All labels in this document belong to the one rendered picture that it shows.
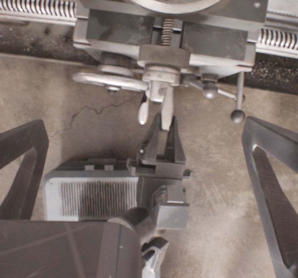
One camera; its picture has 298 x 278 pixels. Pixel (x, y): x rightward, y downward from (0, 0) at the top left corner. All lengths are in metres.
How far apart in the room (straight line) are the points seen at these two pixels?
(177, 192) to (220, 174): 1.11
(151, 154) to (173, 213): 0.10
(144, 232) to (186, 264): 1.25
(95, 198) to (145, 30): 0.86
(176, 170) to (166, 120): 0.08
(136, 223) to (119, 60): 0.40
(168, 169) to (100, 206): 0.82
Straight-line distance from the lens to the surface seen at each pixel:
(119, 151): 1.41
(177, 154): 0.43
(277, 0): 0.63
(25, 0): 0.76
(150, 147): 0.42
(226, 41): 0.54
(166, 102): 0.44
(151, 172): 0.43
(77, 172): 1.22
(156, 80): 0.48
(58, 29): 1.07
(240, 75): 0.79
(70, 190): 1.23
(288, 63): 1.11
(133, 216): 0.41
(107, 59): 0.67
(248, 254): 1.71
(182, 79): 0.70
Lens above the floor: 1.38
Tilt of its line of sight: 84 degrees down
